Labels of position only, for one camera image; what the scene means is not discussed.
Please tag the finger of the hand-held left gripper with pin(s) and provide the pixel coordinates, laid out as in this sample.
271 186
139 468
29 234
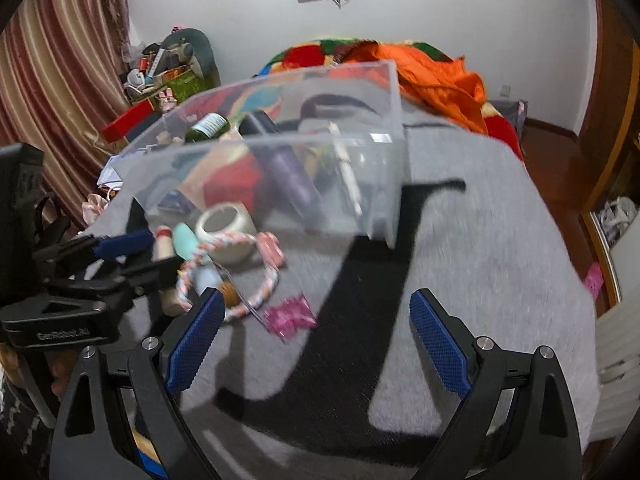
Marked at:
125 244
155 271

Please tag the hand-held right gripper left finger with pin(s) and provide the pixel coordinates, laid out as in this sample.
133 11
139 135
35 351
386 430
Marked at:
195 340

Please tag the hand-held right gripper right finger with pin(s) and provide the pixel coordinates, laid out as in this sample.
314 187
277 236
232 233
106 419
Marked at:
440 340

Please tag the beige foundation bottle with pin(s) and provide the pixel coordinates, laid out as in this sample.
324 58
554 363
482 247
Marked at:
162 247

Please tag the dark blue small box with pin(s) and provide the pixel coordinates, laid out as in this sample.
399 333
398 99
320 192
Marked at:
175 202

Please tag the beige cosmetic tube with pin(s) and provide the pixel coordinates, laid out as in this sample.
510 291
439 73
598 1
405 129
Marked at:
200 180

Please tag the red foil packet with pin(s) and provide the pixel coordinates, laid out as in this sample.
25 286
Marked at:
235 185

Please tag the green glass bottle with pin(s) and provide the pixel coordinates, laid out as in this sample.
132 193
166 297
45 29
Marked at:
207 127

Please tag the clear plastic storage bin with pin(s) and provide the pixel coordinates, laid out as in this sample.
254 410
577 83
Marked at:
380 195

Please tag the purple cosmetic bottle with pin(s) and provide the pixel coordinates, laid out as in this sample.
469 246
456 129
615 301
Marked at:
292 180

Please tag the white pen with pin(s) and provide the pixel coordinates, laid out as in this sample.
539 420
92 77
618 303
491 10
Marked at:
347 170

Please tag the mint small bottle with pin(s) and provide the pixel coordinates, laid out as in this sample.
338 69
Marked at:
186 242

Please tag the pink frilly cloth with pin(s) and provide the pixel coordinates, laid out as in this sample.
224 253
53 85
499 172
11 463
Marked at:
97 207

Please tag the light blue small bottle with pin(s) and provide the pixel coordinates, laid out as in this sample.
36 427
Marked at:
205 280

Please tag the blue white notebook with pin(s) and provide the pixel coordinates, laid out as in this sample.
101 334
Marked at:
110 175

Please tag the white tape roll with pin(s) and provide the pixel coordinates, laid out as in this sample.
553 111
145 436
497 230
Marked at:
235 256

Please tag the pink crinkled wrapper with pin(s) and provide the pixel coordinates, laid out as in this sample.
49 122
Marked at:
290 316

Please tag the pink small packet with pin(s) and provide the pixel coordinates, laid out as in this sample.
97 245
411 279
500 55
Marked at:
270 250

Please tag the red long box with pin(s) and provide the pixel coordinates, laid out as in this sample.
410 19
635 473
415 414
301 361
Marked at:
125 122

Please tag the striped pink gold curtain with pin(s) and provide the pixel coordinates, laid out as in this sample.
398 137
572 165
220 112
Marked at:
55 85

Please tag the pink bunny figure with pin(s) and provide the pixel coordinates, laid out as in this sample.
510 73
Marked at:
167 100

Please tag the pink clog shoe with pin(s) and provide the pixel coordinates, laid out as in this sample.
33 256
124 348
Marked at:
593 277

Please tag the green gift box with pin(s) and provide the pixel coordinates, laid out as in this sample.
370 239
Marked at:
182 85

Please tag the grey neck pillow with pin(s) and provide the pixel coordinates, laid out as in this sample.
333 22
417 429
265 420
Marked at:
202 55

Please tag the white bag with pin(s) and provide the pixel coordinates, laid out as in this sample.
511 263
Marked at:
617 217

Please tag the colourful patchwork quilt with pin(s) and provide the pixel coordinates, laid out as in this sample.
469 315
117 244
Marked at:
300 55

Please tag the orange down jacket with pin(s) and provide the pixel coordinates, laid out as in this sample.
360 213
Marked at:
435 80

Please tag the wooden wardrobe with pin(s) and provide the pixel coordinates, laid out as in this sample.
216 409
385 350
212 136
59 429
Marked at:
610 85

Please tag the white wall socket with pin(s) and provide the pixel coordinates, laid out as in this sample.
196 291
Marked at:
505 91

